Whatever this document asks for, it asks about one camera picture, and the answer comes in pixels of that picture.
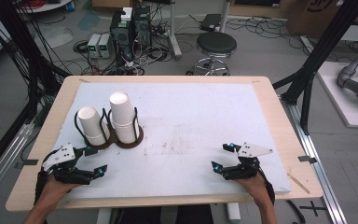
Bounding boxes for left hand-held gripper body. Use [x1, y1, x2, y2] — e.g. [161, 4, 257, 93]
[42, 143, 92, 185]

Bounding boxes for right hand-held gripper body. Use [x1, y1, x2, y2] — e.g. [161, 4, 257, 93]
[223, 142, 273, 181]

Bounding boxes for black wire double cup holder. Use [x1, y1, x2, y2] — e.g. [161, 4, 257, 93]
[74, 106, 145, 150]

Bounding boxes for white paper cup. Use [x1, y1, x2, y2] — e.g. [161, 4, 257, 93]
[109, 91, 138, 126]

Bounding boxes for person's left hand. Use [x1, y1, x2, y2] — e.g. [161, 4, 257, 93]
[39, 175, 81, 203]

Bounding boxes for person's right hand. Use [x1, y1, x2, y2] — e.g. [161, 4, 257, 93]
[233, 172, 273, 206]

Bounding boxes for short stack of white cups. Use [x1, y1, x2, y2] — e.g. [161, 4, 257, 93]
[76, 105, 111, 147]

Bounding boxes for white foam mat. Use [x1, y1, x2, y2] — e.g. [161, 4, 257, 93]
[35, 82, 293, 201]

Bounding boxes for white table leg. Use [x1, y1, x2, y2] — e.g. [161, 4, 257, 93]
[226, 203, 242, 224]
[95, 208, 114, 224]

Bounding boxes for thin wooden stick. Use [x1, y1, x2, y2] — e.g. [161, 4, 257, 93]
[286, 173, 311, 195]

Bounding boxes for person's dark trousers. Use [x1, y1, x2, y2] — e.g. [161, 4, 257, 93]
[111, 204, 214, 224]

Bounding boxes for black cross floor tape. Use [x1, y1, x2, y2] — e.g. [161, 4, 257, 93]
[298, 200, 327, 217]

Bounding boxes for white floor platform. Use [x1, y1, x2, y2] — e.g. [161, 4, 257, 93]
[316, 61, 358, 130]

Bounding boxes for black round stool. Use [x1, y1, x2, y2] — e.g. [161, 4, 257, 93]
[186, 31, 238, 77]

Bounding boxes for grey power supply unit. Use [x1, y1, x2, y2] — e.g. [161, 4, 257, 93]
[98, 33, 114, 59]
[86, 33, 103, 59]

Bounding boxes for black computer tower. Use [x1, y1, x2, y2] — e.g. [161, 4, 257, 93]
[109, 8, 135, 62]
[132, 5, 153, 49]

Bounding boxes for flat black device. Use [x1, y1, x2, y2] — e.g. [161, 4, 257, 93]
[199, 13, 224, 33]

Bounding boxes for grey desk leg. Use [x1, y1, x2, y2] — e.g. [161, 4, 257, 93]
[218, 0, 232, 34]
[167, 0, 184, 61]

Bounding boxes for small white box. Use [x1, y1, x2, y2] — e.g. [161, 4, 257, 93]
[119, 7, 134, 22]

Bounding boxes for brown cardboard box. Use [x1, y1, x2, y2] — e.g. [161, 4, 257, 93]
[284, 0, 358, 39]

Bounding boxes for white round table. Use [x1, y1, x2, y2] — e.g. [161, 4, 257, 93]
[15, 0, 73, 14]

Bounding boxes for aluminium floor rail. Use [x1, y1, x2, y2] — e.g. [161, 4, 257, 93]
[0, 119, 35, 209]
[282, 97, 349, 224]

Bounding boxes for black floor cable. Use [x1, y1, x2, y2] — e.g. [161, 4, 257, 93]
[286, 199, 307, 224]

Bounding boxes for tangle of floor cables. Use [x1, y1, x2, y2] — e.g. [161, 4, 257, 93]
[72, 27, 175, 77]

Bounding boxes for black metal frame post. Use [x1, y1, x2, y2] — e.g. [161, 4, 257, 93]
[272, 0, 358, 135]
[0, 0, 63, 125]

